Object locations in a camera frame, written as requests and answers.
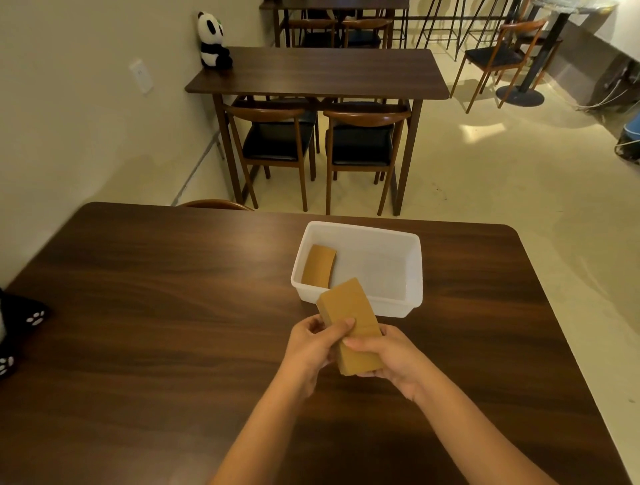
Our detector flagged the blue container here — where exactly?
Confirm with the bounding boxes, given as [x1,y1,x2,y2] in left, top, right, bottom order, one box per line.
[614,112,640,166]

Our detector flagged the person's right forearm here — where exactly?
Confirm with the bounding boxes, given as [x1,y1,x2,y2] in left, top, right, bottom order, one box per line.
[411,371,559,485]

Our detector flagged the black metal bar stools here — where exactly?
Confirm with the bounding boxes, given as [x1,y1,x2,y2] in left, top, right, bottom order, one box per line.
[390,0,521,62]

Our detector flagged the white wall socket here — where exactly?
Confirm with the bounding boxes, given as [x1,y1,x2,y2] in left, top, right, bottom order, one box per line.
[128,58,155,96]

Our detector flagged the person's left hand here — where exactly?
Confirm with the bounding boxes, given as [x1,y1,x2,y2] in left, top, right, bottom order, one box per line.
[277,315,357,401]

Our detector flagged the black plush toy with paws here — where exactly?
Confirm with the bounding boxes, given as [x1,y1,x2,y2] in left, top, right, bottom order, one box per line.
[0,288,51,381]

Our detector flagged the panda plush toy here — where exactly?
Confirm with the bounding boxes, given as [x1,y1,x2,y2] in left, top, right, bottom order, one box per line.
[196,11,234,71]

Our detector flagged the round pedestal table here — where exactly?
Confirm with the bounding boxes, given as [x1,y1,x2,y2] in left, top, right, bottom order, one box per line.
[495,0,620,108]

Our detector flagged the dark wooden dining table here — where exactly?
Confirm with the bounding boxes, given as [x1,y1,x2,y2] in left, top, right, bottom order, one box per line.
[259,0,410,49]
[184,46,451,217]

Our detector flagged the wooden chair black seat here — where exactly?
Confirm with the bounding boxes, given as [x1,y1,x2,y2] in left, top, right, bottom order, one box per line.
[286,17,337,49]
[323,107,412,217]
[514,30,564,91]
[449,19,550,115]
[223,102,318,212]
[342,17,394,50]

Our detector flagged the person's right hand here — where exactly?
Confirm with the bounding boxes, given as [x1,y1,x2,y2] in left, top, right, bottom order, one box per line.
[342,324,442,405]

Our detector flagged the single brown cardboard sleeve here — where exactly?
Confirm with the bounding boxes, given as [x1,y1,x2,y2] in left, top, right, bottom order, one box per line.
[301,244,337,289]

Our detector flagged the white cables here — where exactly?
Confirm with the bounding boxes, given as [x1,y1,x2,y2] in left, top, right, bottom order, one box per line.
[575,64,640,112]

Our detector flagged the white plastic bin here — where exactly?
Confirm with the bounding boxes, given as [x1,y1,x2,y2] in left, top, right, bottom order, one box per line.
[290,221,424,318]

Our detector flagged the brown wooden chair back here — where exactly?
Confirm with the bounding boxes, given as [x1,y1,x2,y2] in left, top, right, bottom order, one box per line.
[177,199,255,212]

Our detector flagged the stack of brown cardboard sleeves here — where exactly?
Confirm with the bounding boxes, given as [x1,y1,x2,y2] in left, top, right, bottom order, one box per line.
[316,278,385,376]

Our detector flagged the person's left forearm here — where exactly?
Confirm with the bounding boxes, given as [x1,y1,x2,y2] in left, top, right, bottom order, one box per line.
[210,371,322,485]

